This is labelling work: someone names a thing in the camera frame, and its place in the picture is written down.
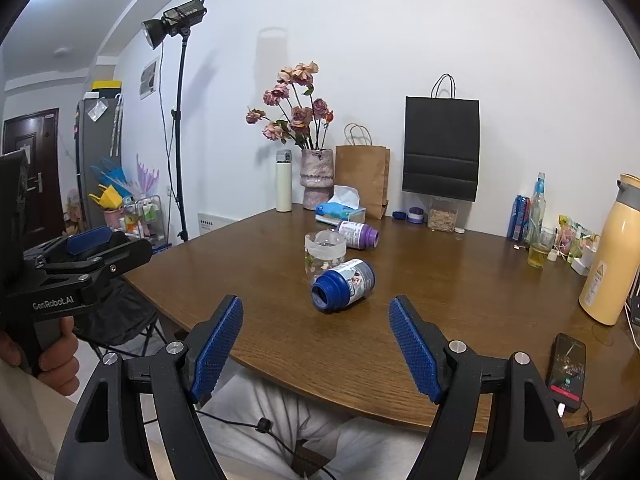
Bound black cable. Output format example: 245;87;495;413
195;410;343;480

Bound glass bottle with blue cap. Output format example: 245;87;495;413
529;172;547;246

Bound wall poster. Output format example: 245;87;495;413
140;58;159;101

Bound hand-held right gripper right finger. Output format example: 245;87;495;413
389;295;581;480

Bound black smartphone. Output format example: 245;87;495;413
545;332;587;415

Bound clear cup with white band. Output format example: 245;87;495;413
305;231;347;278

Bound black light stand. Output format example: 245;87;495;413
167;30;192;243

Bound black folding chair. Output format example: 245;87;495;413
75;272;173;361

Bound white cable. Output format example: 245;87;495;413
622;270;640;352

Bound purple plastic hanger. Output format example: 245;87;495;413
136;154;160;197

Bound person's legs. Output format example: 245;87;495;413
192;370;437;480

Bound blue tissue box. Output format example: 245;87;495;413
315;186;367;226

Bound grey refrigerator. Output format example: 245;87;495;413
75;95;124;233

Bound white charger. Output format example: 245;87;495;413
571;247;601;276

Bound dark brown door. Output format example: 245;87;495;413
2;108;61;241

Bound yellow thermos jug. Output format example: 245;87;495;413
579;174;640;326

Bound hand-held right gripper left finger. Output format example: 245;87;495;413
54;295;244;480

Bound black studio light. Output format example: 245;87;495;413
142;0;207;51

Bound person's left forearm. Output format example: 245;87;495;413
0;360;76;480

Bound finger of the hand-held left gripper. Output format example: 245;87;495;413
35;232;153;291
22;226;116;262

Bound clear snack container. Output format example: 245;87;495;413
426;196;458;233

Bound colourful snack packets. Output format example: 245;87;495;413
557;215;599;261

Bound blue drink can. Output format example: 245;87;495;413
507;195;532;241

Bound dried pink flowers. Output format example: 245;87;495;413
246;61;335;151

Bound pink mottled vase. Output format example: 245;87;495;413
300;149;335;211

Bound white thermos bottle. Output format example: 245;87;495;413
276;150;293;212

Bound purple-capped bottle lying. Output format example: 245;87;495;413
337;220;380;250

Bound black paper bag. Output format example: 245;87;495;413
402;74;481;203

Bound brown paper bag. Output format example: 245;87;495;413
335;123;391;219

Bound storage trolley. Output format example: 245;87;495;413
122;195;171;256

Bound glass of yellow tea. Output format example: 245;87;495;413
527;227;557;269

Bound blue-capped bottle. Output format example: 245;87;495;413
311;259;376;312

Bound person's left hand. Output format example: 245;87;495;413
0;316;81;386

